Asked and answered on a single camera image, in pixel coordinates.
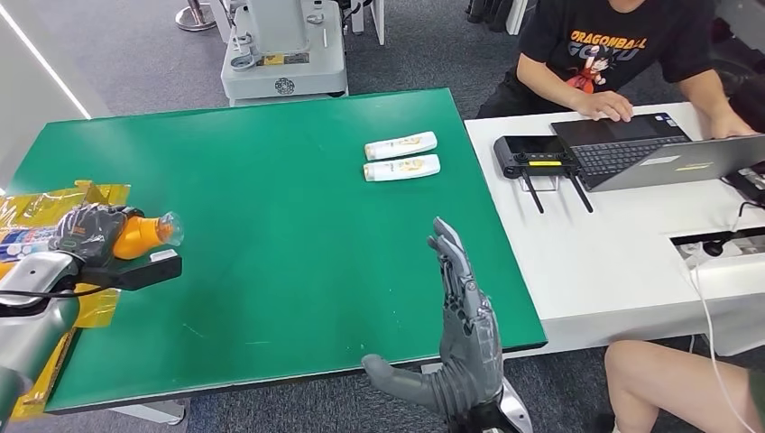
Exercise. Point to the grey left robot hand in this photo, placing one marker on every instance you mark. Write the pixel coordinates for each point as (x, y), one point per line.
(89, 233)

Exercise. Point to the person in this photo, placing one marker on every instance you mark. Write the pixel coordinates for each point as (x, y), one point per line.
(669, 388)
(597, 54)

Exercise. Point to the white machine base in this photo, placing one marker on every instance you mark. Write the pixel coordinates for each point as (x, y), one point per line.
(284, 54)

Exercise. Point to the person's left hand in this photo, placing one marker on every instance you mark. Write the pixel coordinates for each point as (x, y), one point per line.
(732, 127)

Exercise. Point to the grey laptop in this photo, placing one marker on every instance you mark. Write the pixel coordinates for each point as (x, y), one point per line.
(624, 154)

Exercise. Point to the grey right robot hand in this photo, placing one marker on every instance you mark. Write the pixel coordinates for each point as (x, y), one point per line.
(472, 358)

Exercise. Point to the white shampoo bottle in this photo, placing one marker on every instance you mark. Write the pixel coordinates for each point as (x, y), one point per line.
(401, 168)
(400, 146)

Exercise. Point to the green table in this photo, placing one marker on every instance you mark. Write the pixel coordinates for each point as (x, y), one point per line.
(269, 209)

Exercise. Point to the black controller with antennas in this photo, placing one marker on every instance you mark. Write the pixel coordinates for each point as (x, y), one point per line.
(530, 155)

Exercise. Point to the orange bottle with label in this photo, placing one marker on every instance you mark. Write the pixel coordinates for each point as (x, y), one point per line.
(140, 236)

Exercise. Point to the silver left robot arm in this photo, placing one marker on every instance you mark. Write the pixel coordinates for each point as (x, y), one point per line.
(30, 334)

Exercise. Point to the black device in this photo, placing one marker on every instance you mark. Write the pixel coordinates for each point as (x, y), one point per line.
(747, 182)

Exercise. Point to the black power plug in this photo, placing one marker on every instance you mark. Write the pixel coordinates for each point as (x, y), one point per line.
(713, 247)

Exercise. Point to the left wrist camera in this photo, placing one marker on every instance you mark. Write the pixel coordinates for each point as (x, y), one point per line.
(143, 272)

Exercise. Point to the yellow taped cardboard box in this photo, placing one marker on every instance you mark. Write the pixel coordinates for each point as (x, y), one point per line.
(36, 370)

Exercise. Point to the metal stanchion post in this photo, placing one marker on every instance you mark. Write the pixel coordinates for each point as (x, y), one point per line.
(195, 17)

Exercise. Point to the person's right hand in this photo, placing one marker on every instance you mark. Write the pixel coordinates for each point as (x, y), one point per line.
(605, 104)

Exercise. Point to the white desk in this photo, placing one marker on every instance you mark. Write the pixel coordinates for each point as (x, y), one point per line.
(597, 263)

